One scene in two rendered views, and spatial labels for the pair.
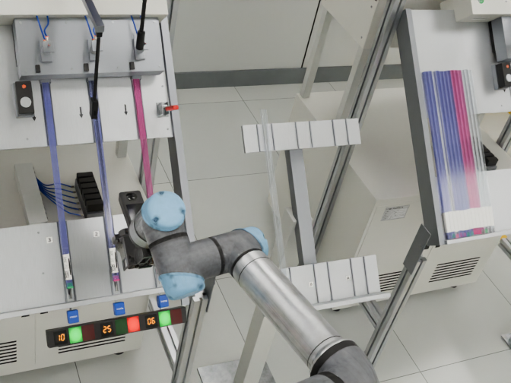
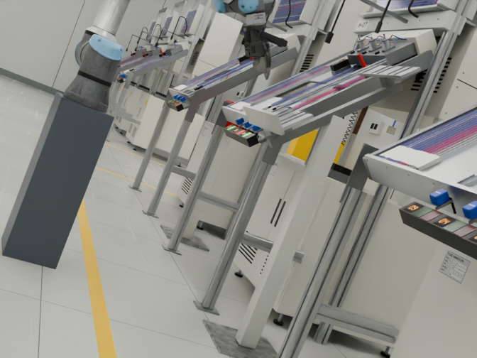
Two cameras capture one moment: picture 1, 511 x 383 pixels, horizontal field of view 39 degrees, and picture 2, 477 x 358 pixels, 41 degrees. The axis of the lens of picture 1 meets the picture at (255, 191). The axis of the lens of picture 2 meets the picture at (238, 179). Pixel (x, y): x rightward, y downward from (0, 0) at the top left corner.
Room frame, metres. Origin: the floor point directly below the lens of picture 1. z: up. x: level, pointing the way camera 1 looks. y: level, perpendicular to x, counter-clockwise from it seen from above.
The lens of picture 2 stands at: (1.75, -2.24, 0.68)
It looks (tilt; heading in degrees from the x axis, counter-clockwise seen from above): 4 degrees down; 103
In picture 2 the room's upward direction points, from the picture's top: 22 degrees clockwise
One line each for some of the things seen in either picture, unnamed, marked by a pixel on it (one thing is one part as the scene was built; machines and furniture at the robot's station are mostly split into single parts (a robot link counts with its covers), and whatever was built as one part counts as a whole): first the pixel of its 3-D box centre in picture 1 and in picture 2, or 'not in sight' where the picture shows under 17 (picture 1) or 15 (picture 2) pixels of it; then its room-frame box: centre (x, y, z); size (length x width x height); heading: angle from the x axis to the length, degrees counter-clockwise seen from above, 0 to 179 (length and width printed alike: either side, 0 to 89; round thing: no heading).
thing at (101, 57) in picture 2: not in sight; (101, 57); (0.72, -0.25, 0.72); 0.13 x 0.12 x 0.14; 131
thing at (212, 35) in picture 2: not in sight; (183, 76); (-0.85, 4.70, 0.95); 1.36 x 0.82 x 1.90; 32
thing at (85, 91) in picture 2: not in sight; (90, 90); (0.72, -0.26, 0.60); 0.15 x 0.15 x 0.10
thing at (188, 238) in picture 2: not in sight; (210, 172); (0.85, 1.08, 0.39); 0.24 x 0.24 x 0.78; 32
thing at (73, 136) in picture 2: not in sight; (55, 180); (0.72, -0.26, 0.27); 0.18 x 0.18 x 0.55; 37
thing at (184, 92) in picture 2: not in sight; (239, 128); (0.72, 1.84, 0.66); 1.01 x 0.73 x 1.31; 32
